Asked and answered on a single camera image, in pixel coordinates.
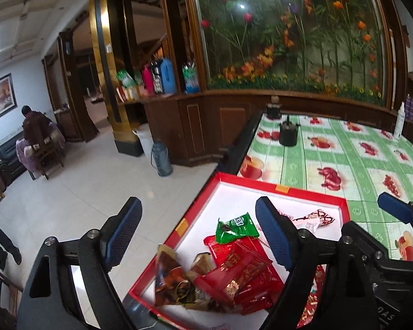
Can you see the dark red snack packet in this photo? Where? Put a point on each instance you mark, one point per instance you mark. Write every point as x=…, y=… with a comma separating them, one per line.
x=258, y=299

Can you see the white spray bottle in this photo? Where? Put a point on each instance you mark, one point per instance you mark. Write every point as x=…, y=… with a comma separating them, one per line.
x=399, y=123

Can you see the white bucket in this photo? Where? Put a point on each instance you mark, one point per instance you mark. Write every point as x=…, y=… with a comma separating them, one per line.
x=141, y=141

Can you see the pink flower snack packet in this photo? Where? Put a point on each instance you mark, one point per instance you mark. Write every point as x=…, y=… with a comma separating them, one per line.
x=311, y=220

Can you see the dark green container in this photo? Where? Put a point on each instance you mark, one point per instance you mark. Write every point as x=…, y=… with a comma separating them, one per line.
x=287, y=135

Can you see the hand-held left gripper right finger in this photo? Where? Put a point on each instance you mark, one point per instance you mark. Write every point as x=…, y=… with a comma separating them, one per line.
x=273, y=237

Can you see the black sofa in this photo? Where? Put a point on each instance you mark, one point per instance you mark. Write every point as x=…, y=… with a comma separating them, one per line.
x=8, y=158

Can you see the purple bottles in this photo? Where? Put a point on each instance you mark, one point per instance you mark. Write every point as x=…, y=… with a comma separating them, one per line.
x=411, y=106

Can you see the dark jar with lid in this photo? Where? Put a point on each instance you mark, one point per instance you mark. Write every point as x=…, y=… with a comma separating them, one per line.
x=273, y=108

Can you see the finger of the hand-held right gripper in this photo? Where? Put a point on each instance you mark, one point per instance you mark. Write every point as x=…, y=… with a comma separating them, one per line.
x=395, y=209
x=392, y=261

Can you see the red snack packet gold print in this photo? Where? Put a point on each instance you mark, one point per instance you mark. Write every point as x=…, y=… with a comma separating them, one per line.
x=254, y=268

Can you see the grey thermos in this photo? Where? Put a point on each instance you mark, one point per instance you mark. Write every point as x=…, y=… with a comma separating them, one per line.
x=161, y=160

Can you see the water bottle pack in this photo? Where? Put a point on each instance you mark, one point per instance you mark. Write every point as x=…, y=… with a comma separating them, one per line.
x=190, y=77

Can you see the dark wooden railing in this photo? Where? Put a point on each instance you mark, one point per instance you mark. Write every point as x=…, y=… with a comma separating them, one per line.
x=0, y=292

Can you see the red gift box tray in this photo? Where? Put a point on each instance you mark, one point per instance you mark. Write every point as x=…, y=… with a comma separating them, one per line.
x=234, y=199

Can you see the wooden chair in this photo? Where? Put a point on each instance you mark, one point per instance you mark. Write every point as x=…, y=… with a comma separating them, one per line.
x=43, y=153

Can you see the wooden cabinet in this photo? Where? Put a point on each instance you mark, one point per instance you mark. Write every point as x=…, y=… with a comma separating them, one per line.
x=199, y=127

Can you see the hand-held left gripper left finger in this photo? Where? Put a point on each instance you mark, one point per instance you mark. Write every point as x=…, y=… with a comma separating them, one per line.
x=125, y=233

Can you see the green bag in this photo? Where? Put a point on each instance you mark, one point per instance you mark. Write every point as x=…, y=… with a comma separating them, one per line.
x=125, y=79

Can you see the flower display panel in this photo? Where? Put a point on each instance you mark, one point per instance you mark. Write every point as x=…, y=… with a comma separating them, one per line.
x=289, y=31

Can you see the black silver thermos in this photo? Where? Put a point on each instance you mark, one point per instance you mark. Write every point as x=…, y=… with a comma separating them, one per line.
x=156, y=77

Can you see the green fruit print tablecloth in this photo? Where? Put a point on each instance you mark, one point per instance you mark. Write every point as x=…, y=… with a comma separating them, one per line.
x=347, y=165

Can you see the dark brown snack packet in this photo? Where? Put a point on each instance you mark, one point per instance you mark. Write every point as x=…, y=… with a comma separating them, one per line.
x=189, y=297

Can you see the red white box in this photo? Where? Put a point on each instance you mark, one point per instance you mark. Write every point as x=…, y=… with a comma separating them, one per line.
x=127, y=94

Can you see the red thermos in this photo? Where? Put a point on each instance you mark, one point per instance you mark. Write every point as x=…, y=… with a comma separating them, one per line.
x=147, y=80

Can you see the blue thermos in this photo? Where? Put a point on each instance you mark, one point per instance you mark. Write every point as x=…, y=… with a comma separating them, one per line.
x=168, y=75

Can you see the green snack packet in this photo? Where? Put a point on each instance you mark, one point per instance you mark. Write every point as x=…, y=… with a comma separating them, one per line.
x=239, y=228

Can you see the dark wooden door frame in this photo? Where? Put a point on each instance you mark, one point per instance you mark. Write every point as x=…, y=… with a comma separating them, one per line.
x=72, y=86

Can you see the red snack packet white flowers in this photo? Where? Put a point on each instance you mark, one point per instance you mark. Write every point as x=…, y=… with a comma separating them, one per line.
x=313, y=299

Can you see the golden brown snack packet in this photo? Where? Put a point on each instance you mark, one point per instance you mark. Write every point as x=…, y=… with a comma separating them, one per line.
x=201, y=264

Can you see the golden pillar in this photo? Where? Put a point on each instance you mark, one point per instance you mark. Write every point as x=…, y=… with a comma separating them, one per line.
x=105, y=58

